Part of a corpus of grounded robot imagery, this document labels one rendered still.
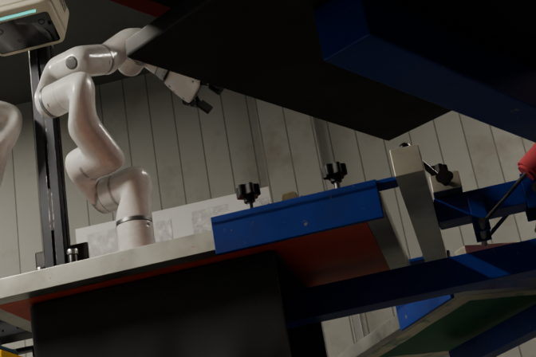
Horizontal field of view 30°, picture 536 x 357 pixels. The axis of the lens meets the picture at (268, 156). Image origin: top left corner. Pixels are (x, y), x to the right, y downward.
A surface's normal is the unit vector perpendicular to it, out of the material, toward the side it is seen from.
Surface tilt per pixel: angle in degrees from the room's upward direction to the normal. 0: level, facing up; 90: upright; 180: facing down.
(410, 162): 90
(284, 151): 90
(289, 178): 90
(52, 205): 90
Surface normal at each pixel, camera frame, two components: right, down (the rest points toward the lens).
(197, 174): -0.20, -0.35
